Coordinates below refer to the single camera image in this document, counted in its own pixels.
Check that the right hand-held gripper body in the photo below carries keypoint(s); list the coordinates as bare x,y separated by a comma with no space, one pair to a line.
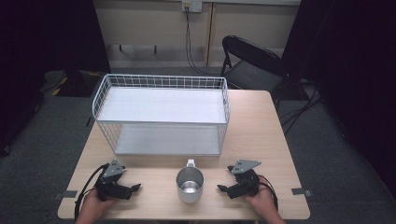
246,183

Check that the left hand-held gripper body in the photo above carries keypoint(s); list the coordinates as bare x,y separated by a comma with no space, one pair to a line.
109,188

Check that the person's left hand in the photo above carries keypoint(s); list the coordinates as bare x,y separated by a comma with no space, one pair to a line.
95,205

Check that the person's right hand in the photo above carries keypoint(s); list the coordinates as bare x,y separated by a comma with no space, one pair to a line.
264,202

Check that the grey tape strip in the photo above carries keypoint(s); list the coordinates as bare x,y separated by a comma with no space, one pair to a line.
67,194
301,191

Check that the black folding chair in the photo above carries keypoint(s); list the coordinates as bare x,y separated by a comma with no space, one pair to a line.
253,74

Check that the dark stand base yellow tape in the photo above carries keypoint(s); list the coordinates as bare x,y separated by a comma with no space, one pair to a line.
73,84

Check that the black curtain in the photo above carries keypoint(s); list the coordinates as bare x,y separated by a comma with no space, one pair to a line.
351,77
46,62

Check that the white wall outlet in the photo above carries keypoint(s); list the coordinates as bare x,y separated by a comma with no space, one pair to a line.
192,5

